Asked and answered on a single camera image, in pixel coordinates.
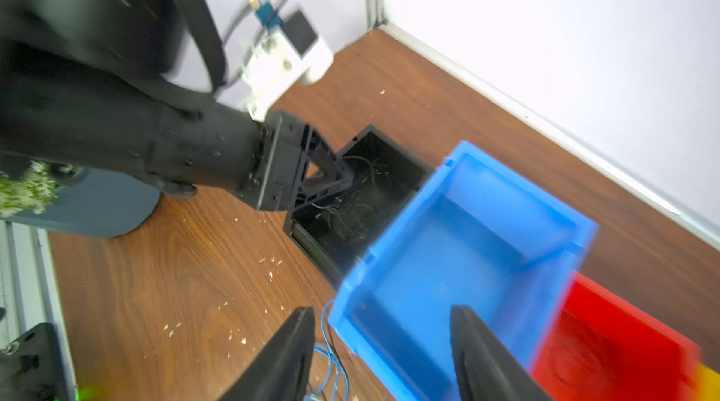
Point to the yellow plastic bin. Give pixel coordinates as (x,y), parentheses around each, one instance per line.
(707,384)

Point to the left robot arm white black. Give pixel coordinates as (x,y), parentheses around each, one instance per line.
(153,90)

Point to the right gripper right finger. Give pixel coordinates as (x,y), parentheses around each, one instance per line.
(485,368)

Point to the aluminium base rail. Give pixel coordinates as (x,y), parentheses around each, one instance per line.
(29,290)

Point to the small green potted plant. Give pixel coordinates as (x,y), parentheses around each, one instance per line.
(81,201)

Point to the black plastic bin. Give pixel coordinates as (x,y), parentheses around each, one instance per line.
(336,232)

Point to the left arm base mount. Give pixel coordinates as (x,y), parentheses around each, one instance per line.
(32,367)

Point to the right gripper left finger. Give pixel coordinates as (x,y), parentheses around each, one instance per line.
(281,370)

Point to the red plastic bin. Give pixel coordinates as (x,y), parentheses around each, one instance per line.
(604,348)

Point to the blue plastic bin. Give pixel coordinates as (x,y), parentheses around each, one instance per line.
(476,234)

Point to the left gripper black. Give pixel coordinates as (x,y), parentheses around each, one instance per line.
(278,180)

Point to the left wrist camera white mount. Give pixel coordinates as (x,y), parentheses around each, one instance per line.
(290,50)

